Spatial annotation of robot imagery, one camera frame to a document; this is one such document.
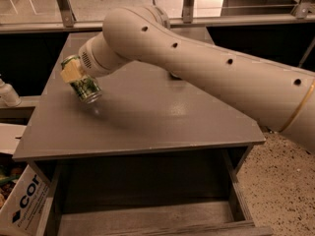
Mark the green soda can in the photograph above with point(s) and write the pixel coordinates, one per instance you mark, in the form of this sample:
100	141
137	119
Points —
86	88

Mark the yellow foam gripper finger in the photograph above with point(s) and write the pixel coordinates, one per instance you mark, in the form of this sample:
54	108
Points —
72	71

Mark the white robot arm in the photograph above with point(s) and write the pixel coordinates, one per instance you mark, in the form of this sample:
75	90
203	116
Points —
278	96

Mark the metal railing frame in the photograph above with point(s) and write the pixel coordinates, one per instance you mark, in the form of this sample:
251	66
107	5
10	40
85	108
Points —
84	15

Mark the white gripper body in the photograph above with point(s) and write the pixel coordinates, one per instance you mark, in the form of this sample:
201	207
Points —
88	62

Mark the white plastic bottle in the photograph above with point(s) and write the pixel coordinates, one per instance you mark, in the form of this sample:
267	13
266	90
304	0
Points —
8	94

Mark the white cardboard box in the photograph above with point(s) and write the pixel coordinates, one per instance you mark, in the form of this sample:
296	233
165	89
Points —
23	193

